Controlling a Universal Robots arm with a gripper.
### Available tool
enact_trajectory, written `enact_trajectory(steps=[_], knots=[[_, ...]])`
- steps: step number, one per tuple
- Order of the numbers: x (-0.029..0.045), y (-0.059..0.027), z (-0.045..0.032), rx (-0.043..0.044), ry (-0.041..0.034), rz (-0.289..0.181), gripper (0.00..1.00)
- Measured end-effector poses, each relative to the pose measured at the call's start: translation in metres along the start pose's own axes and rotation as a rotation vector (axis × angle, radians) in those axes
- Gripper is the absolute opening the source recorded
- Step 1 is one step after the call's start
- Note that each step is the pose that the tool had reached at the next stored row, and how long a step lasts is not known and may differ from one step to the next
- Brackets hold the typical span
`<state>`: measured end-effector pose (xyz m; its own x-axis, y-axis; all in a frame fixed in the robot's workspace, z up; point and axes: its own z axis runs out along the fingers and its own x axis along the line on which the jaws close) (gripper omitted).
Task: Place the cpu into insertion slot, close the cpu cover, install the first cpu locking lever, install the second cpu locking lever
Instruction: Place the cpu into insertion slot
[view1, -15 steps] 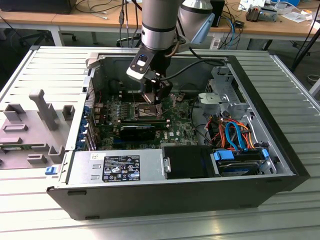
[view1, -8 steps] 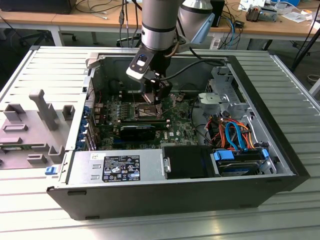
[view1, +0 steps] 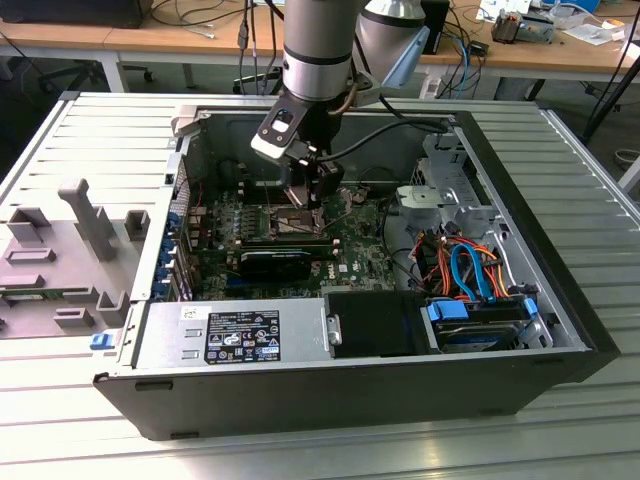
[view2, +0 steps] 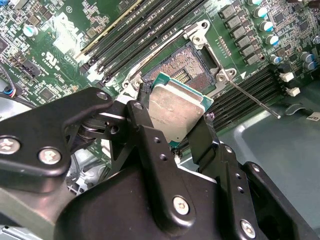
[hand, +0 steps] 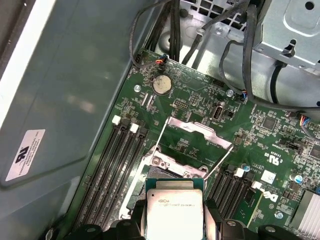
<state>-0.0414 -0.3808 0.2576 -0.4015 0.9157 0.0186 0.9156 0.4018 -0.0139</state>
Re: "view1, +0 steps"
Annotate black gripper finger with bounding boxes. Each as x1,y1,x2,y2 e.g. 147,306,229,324
304,159,347,211
279,148,308,195

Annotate metal socket cover frame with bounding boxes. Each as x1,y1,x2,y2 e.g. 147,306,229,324
284,184,321,211

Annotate CPU socket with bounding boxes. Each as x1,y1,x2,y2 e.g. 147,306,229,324
268,204,329,237

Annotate green motherboard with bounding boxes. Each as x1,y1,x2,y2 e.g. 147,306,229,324
187,182,401,301

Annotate black graphics card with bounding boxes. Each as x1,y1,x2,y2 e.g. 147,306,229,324
238,248,312,287

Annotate small black upright box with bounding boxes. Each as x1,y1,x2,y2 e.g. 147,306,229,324
422,0,452,56

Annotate black power supply label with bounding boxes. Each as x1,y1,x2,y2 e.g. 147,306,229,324
206,308,282,365

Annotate wooden desk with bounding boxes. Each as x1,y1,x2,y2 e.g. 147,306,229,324
0,0,640,86

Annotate grey power supply unit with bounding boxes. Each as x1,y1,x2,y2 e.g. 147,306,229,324
117,298,334,369

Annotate white and blue carton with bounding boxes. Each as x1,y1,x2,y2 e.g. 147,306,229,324
477,0,531,22

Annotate grey electronic device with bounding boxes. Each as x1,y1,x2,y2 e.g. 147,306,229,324
490,8,557,46

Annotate hard disk with blue carrier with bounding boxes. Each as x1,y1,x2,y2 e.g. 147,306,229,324
422,294,544,355

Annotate black and grey PC case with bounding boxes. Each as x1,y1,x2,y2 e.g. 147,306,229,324
92,92,621,442

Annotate grey parts rack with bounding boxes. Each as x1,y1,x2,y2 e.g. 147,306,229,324
0,177,151,341

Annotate black computer box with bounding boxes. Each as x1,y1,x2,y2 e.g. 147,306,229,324
0,0,154,30

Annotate black tripod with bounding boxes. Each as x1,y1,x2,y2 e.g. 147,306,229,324
581,29,640,142

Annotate white papers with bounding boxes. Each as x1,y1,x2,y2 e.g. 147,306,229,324
562,12,629,47

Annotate black and white wrist camera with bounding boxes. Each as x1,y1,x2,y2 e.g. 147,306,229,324
249,104,312,160

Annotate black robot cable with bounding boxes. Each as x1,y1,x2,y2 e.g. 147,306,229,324
327,117,451,164

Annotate orange power wire bundle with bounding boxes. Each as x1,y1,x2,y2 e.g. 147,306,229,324
412,233,519,301

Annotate blue flat data wire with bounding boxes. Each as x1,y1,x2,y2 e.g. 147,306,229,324
449,239,497,305

